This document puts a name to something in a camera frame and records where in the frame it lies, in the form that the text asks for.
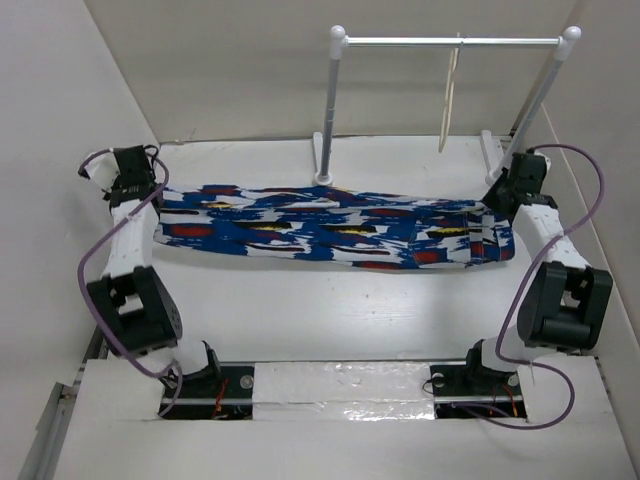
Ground cream clothes hanger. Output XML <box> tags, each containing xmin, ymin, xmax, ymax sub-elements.
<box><xmin>438</xmin><ymin>46</ymin><xmax>462</xmax><ymax>153</ymax></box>

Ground blue patterned trousers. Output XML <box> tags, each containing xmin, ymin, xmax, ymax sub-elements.
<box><xmin>154</xmin><ymin>184</ymin><xmax>515</xmax><ymax>270</ymax></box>

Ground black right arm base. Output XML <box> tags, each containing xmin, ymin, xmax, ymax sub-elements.
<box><xmin>422</xmin><ymin>363</ymin><xmax>527</xmax><ymax>419</ymax></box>

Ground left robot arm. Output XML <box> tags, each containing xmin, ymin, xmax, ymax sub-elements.
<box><xmin>77</xmin><ymin>144</ymin><xmax>223</xmax><ymax>397</ymax></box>

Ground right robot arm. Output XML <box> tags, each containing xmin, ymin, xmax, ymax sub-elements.
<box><xmin>462</xmin><ymin>147</ymin><xmax>613</xmax><ymax>394</ymax></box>

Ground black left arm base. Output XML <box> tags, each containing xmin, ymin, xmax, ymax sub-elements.
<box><xmin>162</xmin><ymin>363</ymin><xmax>255</xmax><ymax>421</ymax></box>

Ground white clothes rack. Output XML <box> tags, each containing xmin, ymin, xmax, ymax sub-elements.
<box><xmin>312</xmin><ymin>25</ymin><xmax>582</xmax><ymax>186</ymax></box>

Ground silver tape strip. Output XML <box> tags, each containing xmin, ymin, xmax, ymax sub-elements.
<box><xmin>252</xmin><ymin>361</ymin><xmax>435</xmax><ymax>422</ymax></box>

